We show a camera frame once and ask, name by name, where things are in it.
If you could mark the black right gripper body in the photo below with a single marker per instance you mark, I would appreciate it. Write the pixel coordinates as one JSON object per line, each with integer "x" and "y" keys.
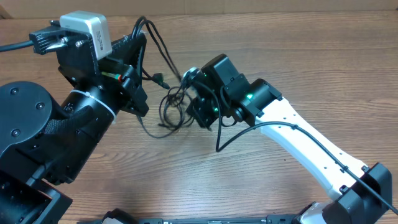
{"x": 209, "y": 112}

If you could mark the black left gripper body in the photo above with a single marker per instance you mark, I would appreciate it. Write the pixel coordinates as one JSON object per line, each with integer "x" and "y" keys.
{"x": 118, "y": 80}

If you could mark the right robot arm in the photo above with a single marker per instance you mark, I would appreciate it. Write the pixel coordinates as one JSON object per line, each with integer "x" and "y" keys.
{"x": 357, "y": 193}

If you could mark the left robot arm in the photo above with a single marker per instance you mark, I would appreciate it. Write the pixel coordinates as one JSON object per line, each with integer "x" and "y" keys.
{"x": 43, "y": 143}

